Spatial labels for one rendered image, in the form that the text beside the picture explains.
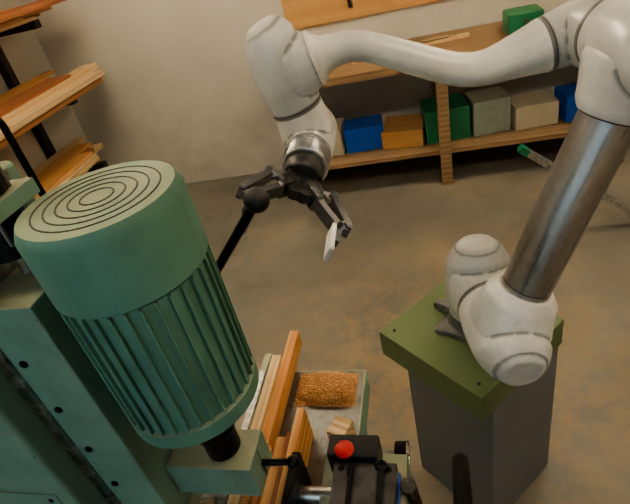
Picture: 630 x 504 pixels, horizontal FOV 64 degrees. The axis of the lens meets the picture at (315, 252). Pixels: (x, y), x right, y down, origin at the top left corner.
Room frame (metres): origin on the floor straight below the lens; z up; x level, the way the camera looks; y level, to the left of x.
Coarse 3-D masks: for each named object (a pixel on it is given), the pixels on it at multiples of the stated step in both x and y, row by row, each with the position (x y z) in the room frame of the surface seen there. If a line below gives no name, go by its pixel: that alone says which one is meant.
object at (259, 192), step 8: (248, 192) 0.58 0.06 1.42; (256, 192) 0.58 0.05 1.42; (264, 192) 0.58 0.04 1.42; (248, 200) 0.58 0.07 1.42; (256, 200) 0.57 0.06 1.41; (264, 200) 0.58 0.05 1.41; (248, 208) 0.58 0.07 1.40; (256, 208) 0.57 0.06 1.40; (264, 208) 0.57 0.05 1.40; (248, 216) 0.59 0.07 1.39; (240, 224) 0.59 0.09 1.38; (248, 224) 0.59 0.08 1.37; (232, 232) 0.60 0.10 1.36; (240, 232) 0.59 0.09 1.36; (232, 240) 0.60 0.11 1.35; (224, 248) 0.60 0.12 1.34; (232, 248) 0.60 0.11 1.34; (224, 256) 0.60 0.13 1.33; (224, 264) 0.61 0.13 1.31
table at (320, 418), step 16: (368, 384) 0.72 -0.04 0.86; (288, 400) 0.69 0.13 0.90; (368, 400) 0.69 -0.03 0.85; (288, 416) 0.66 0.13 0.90; (320, 416) 0.64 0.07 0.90; (352, 416) 0.62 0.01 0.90; (320, 432) 0.60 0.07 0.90; (320, 448) 0.57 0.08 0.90; (320, 464) 0.54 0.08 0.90; (320, 480) 0.51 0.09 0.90
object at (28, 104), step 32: (64, 0) 3.87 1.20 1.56; (0, 32) 3.73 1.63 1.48; (0, 64) 3.76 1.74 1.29; (96, 64) 4.04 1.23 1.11; (0, 96) 3.49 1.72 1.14; (32, 96) 3.26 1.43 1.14; (64, 96) 3.38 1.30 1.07; (32, 128) 3.76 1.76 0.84; (64, 160) 3.53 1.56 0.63; (96, 160) 3.51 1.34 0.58
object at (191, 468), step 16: (240, 432) 0.51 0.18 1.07; (256, 432) 0.50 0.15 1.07; (192, 448) 0.50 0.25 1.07; (240, 448) 0.48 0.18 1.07; (256, 448) 0.47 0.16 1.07; (176, 464) 0.48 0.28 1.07; (192, 464) 0.47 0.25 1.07; (208, 464) 0.47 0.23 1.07; (224, 464) 0.46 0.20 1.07; (240, 464) 0.45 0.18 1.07; (256, 464) 0.46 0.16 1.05; (176, 480) 0.48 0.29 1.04; (192, 480) 0.47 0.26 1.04; (208, 480) 0.46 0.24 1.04; (224, 480) 0.45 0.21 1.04; (240, 480) 0.45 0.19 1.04; (256, 480) 0.44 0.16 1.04
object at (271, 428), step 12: (288, 348) 0.80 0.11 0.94; (300, 348) 0.83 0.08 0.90; (288, 360) 0.76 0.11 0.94; (288, 372) 0.74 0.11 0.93; (276, 384) 0.71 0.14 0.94; (288, 384) 0.72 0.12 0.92; (276, 396) 0.68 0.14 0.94; (288, 396) 0.70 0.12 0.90; (276, 408) 0.65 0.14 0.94; (276, 420) 0.63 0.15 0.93; (264, 432) 0.60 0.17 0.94; (276, 432) 0.61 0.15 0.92
